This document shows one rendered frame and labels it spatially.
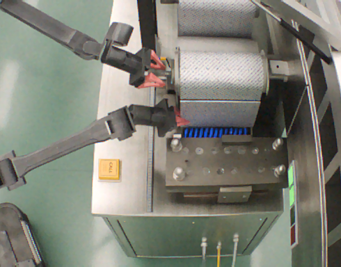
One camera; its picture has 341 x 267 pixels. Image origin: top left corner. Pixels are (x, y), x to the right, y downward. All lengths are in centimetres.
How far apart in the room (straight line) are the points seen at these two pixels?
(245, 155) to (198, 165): 15
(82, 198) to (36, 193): 29
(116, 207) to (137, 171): 15
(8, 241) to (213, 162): 127
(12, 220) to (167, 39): 123
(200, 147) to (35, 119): 156
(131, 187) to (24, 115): 146
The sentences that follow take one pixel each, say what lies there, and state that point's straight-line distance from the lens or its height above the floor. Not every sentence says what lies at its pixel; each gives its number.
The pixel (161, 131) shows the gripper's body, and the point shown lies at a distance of 140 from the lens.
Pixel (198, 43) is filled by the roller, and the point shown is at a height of 123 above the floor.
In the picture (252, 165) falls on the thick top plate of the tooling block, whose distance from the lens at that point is 145.
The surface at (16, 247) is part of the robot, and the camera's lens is 232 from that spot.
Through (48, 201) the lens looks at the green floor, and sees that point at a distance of 258.
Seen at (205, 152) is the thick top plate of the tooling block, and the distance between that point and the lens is 146.
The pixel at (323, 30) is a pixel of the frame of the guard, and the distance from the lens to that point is 89.
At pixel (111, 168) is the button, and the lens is 156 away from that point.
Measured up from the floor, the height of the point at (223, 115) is 111.
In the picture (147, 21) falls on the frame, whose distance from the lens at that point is 157.
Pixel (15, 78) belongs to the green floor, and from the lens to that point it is 307.
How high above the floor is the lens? 235
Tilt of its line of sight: 63 degrees down
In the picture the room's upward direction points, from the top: 3 degrees counter-clockwise
